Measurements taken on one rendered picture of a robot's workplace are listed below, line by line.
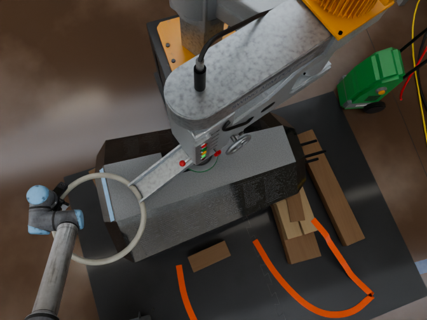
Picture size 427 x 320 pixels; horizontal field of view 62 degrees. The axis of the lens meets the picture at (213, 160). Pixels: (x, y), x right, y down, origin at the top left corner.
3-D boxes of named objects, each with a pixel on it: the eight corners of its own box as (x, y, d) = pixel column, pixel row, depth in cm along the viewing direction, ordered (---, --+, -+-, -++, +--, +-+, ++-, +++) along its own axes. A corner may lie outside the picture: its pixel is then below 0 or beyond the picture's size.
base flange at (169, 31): (155, 26, 237) (154, 22, 233) (223, 7, 243) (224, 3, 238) (178, 89, 226) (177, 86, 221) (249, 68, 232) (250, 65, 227)
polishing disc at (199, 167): (201, 178, 202) (201, 178, 201) (173, 155, 205) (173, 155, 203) (225, 151, 206) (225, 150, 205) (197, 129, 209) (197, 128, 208)
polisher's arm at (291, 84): (298, 55, 200) (330, -7, 153) (325, 85, 196) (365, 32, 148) (192, 124, 187) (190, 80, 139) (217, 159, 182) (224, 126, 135)
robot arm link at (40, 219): (51, 232, 154) (52, 204, 158) (23, 235, 153) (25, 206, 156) (58, 234, 163) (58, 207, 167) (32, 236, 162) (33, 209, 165)
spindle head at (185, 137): (227, 97, 187) (236, 50, 144) (252, 129, 183) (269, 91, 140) (171, 133, 181) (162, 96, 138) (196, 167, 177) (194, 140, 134)
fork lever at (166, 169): (225, 103, 189) (224, 100, 184) (247, 131, 186) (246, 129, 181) (127, 180, 196) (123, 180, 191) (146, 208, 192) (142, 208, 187)
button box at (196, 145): (206, 151, 165) (208, 131, 138) (210, 155, 165) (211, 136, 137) (192, 160, 164) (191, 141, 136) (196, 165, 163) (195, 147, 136)
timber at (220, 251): (194, 272, 267) (193, 272, 255) (187, 256, 270) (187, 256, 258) (229, 255, 271) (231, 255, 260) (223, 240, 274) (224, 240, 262)
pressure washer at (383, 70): (372, 77, 317) (434, 14, 233) (379, 113, 308) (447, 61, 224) (333, 79, 315) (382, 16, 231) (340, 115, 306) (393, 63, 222)
